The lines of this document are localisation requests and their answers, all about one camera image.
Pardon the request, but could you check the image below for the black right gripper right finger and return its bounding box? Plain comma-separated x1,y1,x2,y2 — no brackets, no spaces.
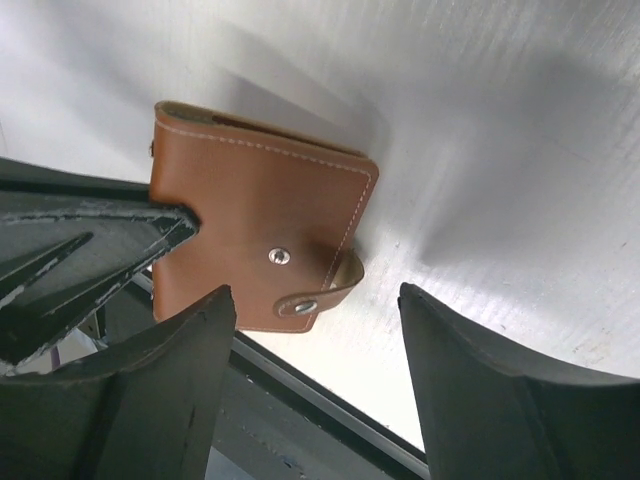
398,283,639,479

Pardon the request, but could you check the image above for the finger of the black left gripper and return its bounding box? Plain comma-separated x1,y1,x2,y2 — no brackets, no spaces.
1,158,200,368

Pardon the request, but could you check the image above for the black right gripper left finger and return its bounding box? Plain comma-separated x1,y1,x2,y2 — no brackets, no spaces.
1,285,236,479

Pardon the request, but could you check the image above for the brown leather card holder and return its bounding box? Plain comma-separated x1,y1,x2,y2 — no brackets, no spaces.
150,101,379,333

